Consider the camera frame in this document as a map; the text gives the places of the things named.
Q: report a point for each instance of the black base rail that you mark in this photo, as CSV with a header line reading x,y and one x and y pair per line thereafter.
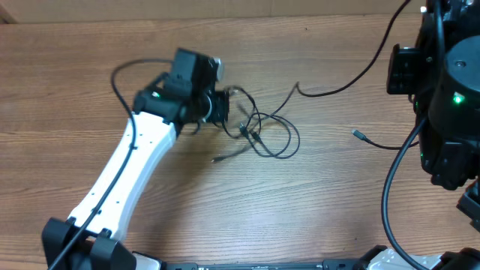
x,y
262,266

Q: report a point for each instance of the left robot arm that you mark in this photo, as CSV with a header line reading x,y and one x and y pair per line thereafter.
x,y
93,234

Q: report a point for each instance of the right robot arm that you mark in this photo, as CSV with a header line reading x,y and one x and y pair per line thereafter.
x,y
441,74

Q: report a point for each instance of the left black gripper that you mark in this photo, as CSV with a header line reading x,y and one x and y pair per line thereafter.
x,y
220,100

